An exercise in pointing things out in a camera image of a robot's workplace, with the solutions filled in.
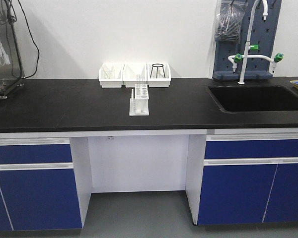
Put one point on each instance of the clear glass test tube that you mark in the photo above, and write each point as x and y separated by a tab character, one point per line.
139	80

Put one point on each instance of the white test tube rack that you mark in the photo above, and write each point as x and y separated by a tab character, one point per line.
139	101

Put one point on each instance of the blue-grey pegboard drying rack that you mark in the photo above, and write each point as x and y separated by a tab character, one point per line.
262	39

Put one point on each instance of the right white storage bin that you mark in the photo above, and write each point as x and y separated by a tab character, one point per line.
160	82

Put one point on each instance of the white storage bin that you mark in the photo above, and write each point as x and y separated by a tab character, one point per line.
117	82
130	72
160	82

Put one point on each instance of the glass flask under tripod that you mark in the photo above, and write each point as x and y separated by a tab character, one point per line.
160	73

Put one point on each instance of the middle white storage bin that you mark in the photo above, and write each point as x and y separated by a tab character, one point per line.
130	72

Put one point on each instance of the black metal tripod stand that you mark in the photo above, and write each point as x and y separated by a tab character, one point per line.
154	68

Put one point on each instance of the left white storage bin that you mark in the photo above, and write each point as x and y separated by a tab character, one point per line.
117	82

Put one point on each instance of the glass beaker with green stirrer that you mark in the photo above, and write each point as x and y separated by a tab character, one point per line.
109	72

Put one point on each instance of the black lab sink basin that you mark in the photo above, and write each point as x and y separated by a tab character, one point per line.
254	99

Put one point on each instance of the white lab faucet green knobs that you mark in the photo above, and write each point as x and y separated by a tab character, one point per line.
235	59

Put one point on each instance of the blue right cabinet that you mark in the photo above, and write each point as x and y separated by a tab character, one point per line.
249	181

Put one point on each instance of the blue cabinet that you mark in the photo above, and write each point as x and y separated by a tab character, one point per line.
37	185
249	181

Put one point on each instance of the clear plastic bag of pegs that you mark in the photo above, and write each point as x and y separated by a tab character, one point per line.
230	21

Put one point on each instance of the blue left cabinet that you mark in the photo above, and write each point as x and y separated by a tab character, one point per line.
37	185

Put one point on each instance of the clear acrylic enclosure box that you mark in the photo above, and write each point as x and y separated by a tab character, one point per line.
11	70

